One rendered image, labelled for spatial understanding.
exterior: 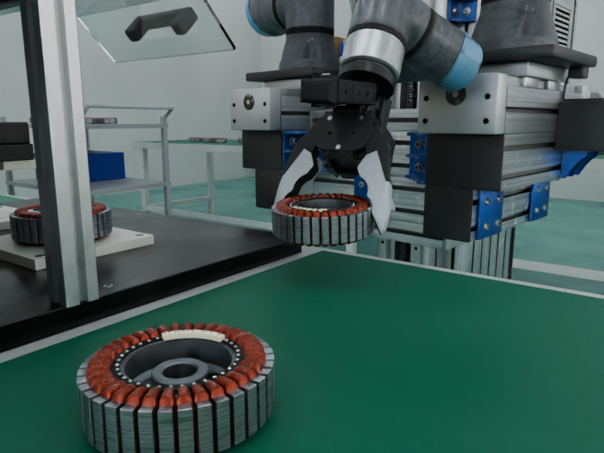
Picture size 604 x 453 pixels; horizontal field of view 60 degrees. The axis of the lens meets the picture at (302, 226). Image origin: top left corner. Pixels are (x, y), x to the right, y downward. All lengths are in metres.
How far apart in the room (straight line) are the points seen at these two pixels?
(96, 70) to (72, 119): 6.64
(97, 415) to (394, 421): 0.16
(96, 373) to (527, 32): 0.87
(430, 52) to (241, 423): 0.55
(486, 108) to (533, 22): 0.21
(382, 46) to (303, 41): 0.63
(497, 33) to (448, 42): 0.26
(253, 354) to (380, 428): 0.08
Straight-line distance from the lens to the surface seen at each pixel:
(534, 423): 0.35
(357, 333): 0.44
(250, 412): 0.30
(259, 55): 9.16
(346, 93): 0.57
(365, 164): 0.58
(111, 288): 0.52
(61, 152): 0.46
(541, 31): 1.01
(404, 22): 0.69
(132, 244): 0.66
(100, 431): 0.30
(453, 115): 0.88
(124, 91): 7.30
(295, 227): 0.53
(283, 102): 1.17
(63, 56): 0.47
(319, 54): 1.27
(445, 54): 0.74
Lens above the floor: 0.92
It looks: 11 degrees down
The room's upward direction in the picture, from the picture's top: straight up
